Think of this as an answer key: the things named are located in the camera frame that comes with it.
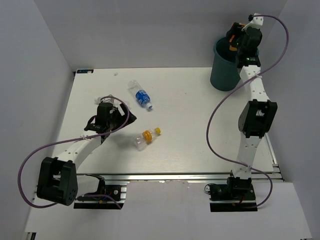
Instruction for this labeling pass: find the yellow-cap orange-label bottle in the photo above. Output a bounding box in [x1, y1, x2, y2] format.
[134, 127, 161, 151]

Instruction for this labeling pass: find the Pocari Sweat bottle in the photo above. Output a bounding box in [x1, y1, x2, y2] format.
[128, 80, 153, 111]

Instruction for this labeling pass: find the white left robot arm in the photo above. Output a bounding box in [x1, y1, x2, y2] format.
[36, 102, 137, 206]

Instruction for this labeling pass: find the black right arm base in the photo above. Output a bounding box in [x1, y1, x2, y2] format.
[204, 176, 258, 213]

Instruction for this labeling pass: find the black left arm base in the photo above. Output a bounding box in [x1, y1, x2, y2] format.
[73, 174, 127, 210]

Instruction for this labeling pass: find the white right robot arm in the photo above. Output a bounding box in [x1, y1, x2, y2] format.
[226, 22, 278, 180]

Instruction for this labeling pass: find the dark green ribbed bin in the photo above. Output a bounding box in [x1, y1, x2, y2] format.
[210, 37, 241, 92]

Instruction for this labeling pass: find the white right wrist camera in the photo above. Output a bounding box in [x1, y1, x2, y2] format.
[241, 13, 264, 32]

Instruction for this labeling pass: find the aluminium frame rail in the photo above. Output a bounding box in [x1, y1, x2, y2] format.
[74, 134, 286, 183]

